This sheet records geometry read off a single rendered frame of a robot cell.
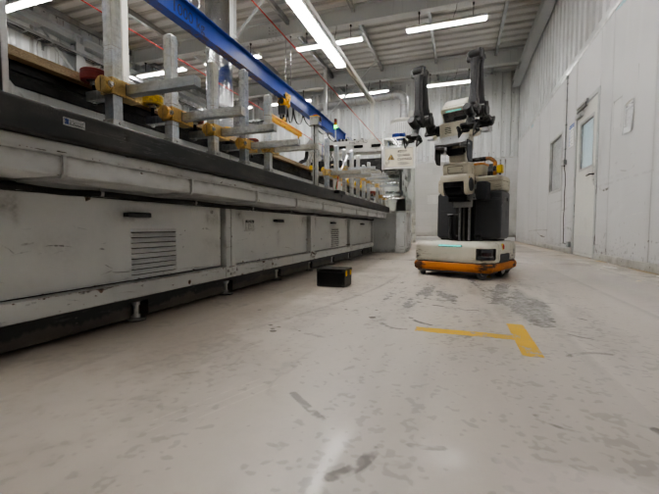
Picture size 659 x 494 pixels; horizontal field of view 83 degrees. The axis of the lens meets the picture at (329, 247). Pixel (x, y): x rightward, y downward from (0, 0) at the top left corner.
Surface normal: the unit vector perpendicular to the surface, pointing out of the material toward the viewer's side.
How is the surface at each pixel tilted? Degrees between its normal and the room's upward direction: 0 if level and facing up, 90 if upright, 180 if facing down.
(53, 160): 90
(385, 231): 90
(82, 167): 90
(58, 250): 93
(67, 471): 0
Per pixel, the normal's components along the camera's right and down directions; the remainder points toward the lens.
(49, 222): 0.95, 0.03
